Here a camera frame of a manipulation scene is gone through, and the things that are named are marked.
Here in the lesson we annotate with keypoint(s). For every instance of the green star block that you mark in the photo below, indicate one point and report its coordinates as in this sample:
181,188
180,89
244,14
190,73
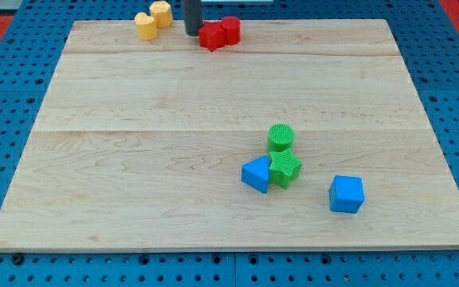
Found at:
284,167

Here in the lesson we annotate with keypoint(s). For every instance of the red star block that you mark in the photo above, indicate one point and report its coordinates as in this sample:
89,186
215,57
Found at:
211,36

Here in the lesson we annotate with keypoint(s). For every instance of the blue triangle block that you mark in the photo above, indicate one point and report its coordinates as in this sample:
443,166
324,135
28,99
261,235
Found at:
255,174

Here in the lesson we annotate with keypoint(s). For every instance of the green cylinder block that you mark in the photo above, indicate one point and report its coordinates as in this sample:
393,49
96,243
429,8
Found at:
280,137

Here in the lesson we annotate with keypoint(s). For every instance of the wooden board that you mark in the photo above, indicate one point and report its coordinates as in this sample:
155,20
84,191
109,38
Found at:
138,145

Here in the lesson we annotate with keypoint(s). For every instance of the red cylinder block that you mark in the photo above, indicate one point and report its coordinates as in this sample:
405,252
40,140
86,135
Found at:
232,30

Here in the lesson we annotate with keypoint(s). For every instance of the blue cube block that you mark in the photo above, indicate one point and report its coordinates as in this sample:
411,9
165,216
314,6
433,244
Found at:
346,194

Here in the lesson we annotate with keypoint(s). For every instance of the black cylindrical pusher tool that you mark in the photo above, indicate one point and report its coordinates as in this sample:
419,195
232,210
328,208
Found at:
192,15

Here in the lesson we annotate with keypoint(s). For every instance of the yellow heart block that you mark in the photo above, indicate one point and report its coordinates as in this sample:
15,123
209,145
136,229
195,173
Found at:
145,26

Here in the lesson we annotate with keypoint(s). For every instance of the yellow hexagon block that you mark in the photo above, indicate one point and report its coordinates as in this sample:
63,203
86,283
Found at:
161,11

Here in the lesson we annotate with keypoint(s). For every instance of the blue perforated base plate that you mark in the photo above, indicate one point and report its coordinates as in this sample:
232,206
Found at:
29,52

